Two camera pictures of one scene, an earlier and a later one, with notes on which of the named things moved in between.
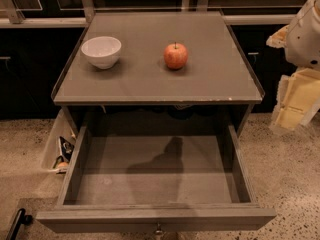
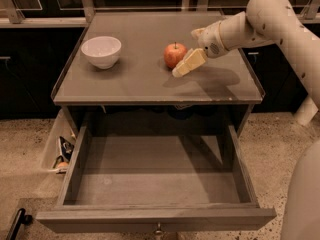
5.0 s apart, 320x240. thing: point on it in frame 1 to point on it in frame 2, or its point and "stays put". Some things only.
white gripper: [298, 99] to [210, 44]
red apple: [176, 55] stays put
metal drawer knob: [159, 230] stays put
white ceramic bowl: [102, 51] stays put
